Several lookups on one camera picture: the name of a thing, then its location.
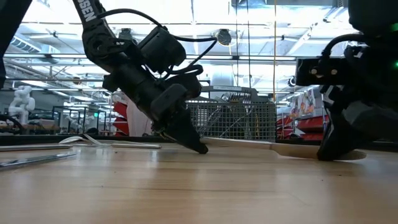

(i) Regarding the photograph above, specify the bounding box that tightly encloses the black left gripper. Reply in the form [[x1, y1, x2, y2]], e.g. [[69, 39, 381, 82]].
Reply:
[[102, 62, 209, 155]]

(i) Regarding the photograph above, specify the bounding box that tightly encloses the pale pink sheet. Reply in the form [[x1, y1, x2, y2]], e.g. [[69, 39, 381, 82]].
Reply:
[[124, 96, 153, 137]]

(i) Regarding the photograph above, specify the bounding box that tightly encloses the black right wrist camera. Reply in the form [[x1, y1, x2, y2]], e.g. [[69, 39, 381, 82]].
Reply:
[[295, 57, 348, 87]]

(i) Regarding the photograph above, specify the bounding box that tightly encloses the grey mesh cutlery basket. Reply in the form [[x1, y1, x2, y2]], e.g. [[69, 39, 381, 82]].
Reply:
[[186, 85, 277, 142]]

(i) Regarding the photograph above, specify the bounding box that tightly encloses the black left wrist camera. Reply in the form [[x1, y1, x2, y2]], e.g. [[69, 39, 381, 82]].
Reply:
[[167, 72, 203, 100]]

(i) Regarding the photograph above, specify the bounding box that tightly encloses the black ceiling cable reel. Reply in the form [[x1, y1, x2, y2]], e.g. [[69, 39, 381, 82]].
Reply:
[[216, 28, 233, 47], [118, 27, 137, 44]]

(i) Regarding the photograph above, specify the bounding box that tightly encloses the red storage bin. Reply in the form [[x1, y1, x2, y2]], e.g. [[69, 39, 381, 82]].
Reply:
[[111, 100, 129, 136], [297, 114, 330, 140], [275, 117, 295, 140]]

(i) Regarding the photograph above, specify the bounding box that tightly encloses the colourful wall poster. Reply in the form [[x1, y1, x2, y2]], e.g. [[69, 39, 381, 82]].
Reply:
[[290, 88, 317, 118]]

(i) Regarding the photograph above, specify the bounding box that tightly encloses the silver spoon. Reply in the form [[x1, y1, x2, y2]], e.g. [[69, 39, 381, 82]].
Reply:
[[58, 134, 85, 145]]

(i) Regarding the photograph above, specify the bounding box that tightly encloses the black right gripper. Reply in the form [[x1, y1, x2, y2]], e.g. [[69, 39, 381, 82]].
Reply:
[[317, 80, 398, 162]]

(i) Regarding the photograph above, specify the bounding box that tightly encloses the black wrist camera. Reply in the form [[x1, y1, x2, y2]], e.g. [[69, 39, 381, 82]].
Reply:
[[295, 57, 348, 87], [167, 72, 203, 100]]

